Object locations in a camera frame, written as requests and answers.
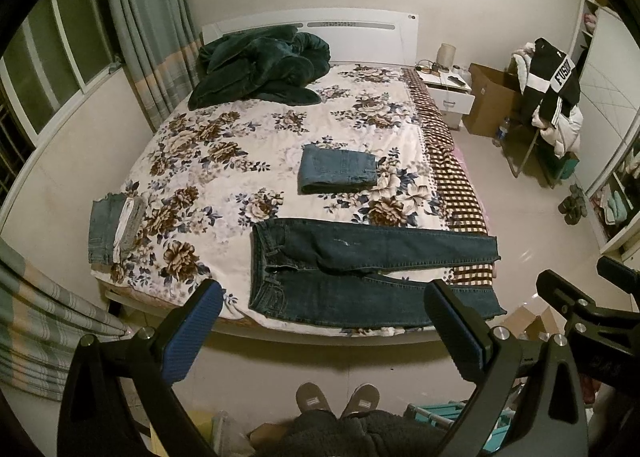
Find dark blue denim jeans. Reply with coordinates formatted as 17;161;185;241
248;218;500;329

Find small open cardboard box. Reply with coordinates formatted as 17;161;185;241
500;307;561;341

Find teal drying rack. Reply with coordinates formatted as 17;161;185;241
404;401;515;455

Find grey slippers on floor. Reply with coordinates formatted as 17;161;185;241
558;184;588;225

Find striped curtain lower left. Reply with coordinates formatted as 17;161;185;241
0;243;129;402

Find brown checkered bed sheet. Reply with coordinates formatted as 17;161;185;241
401;67;497;288

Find folded light jeans stack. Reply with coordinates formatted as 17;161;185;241
88;194;145;265

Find left grey slipper on foot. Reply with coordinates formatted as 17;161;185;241
295;382;332;414

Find chair piled with clothes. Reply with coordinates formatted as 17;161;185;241
501;38;584;187

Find large brown cardboard box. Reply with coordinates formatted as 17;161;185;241
462;64;522;137

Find white bedside table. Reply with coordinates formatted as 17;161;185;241
416;62;475;130

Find white wardrobe shelving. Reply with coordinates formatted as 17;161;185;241
570;0;639;253

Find floral white bed quilt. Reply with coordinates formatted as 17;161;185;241
92;64;446;336

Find small beige table lamp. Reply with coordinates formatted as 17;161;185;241
436;43;457;69

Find folded blue jeans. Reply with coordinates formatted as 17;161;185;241
298;145;378;195

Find white bed headboard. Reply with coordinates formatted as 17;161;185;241
202;7;419;66

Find dark green fluffy blanket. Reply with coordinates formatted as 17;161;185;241
188;24;331;110

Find green striped curtain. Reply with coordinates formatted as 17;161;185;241
107;0;201;130

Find window with white frame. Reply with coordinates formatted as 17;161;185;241
1;0;122;146

